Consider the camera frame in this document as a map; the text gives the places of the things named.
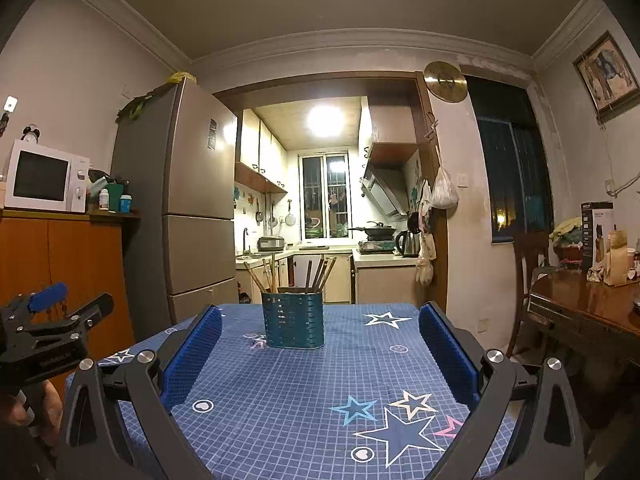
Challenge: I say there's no dark wooden side table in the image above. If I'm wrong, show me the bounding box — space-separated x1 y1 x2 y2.
527 268 640 430

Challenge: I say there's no orange wooden cabinet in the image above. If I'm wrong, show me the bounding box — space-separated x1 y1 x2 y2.
1 209 139 361

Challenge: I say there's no silver multi-door refrigerator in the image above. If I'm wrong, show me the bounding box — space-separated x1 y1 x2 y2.
111 79 238 340

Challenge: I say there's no blue star patterned tablecloth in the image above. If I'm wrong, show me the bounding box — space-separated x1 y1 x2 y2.
64 301 519 480

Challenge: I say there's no wooden chair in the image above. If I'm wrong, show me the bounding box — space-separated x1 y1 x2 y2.
506 231 549 358

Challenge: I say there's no toaster oven on counter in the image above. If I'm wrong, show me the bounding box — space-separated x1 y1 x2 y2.
257 235 285 252

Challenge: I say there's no framed wall picture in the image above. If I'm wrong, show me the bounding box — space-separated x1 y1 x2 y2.
573 32 639 124

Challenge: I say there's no black product box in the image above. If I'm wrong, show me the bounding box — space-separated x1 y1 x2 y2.
582 202 614 272

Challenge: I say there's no steel range hood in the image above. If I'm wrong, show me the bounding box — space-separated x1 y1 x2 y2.
360 165 409 221

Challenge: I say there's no dark curtained window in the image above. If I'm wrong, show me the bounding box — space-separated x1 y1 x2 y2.
466 76 553 243

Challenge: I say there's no gas stove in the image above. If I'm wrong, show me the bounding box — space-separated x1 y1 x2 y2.
358 240 396 254

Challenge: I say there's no black wok on stove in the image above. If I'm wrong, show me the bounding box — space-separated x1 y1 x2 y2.
349 221 396 240

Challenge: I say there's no teal perforated utensil holder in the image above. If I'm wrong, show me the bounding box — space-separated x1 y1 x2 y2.
262 290 324 349

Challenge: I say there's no white microwave oven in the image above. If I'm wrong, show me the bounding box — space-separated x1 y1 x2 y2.
4 140 90 214

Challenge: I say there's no steel electric kettle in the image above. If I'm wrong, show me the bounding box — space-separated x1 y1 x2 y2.
395 230 420 258

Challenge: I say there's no kitchen window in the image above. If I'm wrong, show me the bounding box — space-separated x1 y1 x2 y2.
299 153 350 240

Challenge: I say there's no white hanging plastic bag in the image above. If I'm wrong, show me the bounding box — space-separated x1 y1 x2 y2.
431 166 459 210

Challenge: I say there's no round gold wall clock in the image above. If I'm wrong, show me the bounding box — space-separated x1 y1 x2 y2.
423 61 469 103

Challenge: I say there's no left hand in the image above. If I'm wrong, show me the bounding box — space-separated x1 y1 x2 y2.
1 379 63 448

